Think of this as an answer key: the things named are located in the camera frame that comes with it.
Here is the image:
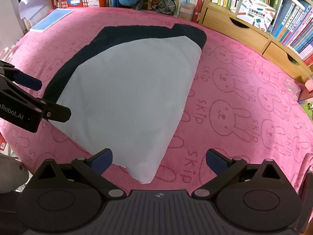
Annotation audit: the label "navy white zip jacket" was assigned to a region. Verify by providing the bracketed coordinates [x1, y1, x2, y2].
[43, 23, 207, 184]

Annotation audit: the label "blue printed paper sheet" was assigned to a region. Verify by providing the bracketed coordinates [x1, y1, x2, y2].
[30, 9, 74, 32]

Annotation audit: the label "white paper boxes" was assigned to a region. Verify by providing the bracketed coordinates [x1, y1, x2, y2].
[18, 0, 52, 30]

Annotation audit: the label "pink wooden toy shelf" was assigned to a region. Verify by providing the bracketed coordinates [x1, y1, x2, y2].
[296, 76, 313, 120]

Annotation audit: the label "black miniature bicycle model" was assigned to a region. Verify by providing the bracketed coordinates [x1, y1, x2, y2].
[133, 0, 177, 16]

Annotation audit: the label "wooden drawer organizer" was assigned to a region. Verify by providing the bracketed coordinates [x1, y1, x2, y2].
[198, 0, 312, 83]

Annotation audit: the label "row of slanted books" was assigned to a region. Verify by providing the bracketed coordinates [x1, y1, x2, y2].
[211, 0, 312, 67]

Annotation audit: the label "translucent plastic cup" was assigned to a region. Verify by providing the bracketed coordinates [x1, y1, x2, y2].
[178, 2, 195, 21]

